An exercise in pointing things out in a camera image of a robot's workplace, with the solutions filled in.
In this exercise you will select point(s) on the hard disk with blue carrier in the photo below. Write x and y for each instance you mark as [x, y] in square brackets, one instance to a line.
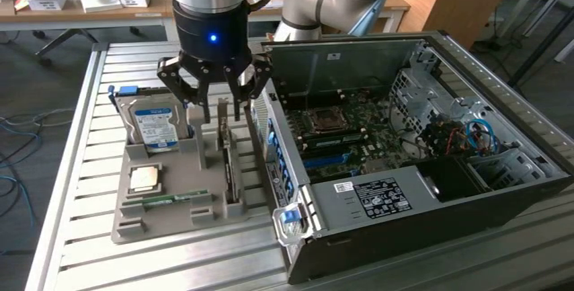
[155, 126]

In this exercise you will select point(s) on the black NVIDIA graphics card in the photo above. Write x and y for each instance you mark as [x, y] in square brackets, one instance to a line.
[230, 170]

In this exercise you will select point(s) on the green motherboard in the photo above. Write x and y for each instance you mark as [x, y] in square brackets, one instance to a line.
[377, 123]

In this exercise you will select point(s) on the silver metal drive cage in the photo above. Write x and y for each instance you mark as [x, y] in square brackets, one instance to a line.
[417, 103]

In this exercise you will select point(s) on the black open PC case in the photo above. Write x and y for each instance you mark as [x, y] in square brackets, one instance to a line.
[404, 237]

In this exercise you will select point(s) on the silver disk bay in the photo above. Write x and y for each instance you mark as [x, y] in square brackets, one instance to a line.
[507, 170]

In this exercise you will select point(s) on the silver CPU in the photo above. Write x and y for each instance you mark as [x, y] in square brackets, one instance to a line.
[145, 178]

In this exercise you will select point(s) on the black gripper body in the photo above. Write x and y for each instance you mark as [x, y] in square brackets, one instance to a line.
[212, 45]

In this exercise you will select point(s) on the grey power supply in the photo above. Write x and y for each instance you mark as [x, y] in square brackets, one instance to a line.
[341, 210]

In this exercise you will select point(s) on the blue case latch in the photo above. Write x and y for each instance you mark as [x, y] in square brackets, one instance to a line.
[289, 217]

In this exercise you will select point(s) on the wooden top office desk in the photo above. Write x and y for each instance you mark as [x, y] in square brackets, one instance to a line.
[398, 2]
[67, 15]

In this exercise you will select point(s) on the metal CPU socket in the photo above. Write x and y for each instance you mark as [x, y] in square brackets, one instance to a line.
[326, 119]

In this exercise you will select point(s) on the grey parts rack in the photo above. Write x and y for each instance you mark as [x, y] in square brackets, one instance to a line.
[180, 173]

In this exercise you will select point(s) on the long black expansion slot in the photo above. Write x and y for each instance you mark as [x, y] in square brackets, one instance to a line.
[325, 151]

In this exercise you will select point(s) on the blue expansion slot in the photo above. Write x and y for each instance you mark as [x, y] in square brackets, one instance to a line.
[330, 161]

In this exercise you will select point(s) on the green RAM stick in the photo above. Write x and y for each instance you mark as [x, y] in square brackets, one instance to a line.
[176, 198]
[337, 140]

